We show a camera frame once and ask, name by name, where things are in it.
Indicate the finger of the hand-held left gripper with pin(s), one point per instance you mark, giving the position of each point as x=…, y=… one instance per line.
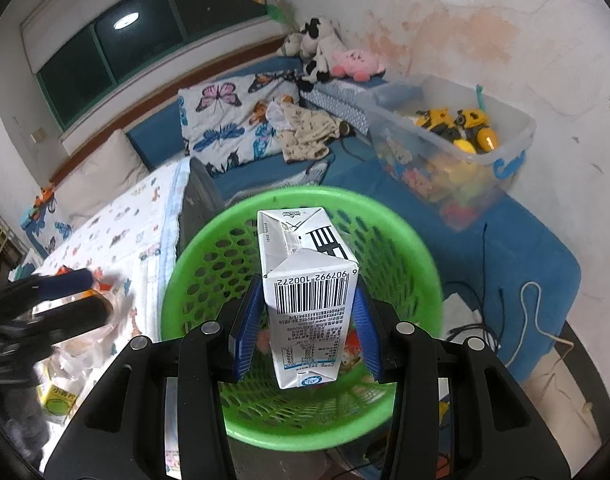
x=67, y=280
x=80, y=312

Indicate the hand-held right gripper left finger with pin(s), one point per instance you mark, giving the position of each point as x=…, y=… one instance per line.
x=245, y=335

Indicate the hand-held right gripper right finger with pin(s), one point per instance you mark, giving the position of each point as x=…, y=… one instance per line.
x=367, y=335

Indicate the orange snack packet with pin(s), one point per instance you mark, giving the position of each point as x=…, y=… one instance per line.
x=352, y=350

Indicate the clear plastic wrapper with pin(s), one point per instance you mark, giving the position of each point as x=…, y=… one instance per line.
x=117, y=310

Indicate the green plastic basket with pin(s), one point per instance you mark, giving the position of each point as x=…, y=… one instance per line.
x=205, y=260

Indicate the white milk carton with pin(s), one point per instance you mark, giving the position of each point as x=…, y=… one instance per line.
x=305, y=270

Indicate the small butterfly print pillow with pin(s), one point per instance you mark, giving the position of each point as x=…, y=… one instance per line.
x=47, y=230

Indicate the vehicle print blanket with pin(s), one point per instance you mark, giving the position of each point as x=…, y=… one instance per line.
x=115, y=230

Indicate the yellow drink carton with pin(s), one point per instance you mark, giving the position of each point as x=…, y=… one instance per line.
x=59, y=400

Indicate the small orange toy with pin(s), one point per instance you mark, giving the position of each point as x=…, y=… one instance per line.
x=45, y=194

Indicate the white paper sheet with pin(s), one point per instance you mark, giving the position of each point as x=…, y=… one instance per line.
x=460, y=310

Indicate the beige pillow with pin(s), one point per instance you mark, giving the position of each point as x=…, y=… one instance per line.
x=100, y=170

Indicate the blue mattress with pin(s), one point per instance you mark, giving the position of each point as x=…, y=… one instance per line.
x=515, y=260

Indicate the grey striped cloth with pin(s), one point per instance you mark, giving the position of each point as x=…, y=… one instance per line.
x=315, y=170

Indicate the pile of colourful toys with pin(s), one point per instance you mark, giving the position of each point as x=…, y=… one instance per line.
x=450, y=180

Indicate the butterfly print blanket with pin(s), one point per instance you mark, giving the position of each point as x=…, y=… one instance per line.
x=220, y=130

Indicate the beige printed garment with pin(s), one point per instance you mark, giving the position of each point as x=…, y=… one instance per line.
x=305, y=130

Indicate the yellow robot toy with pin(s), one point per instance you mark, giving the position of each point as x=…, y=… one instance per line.
x=477, y=135
x=437, y=119

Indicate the grey striped pillow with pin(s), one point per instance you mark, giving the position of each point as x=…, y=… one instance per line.
x=340, y=105

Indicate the clear plastic storage box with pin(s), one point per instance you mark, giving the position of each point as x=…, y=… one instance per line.
x=507, y=142

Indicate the teal toy stick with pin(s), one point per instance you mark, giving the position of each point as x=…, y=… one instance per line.
x=480, y=96

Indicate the pink plush toy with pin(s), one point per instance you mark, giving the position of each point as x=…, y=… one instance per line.
x=355, y=62

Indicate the green framed window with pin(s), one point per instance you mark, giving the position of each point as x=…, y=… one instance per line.
x=150, y=20

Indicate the black white cow plush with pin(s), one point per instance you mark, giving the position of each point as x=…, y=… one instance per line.
x=317, y=35

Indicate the brown wooden headboard rail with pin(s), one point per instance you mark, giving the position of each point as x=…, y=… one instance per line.
x=185, y=87

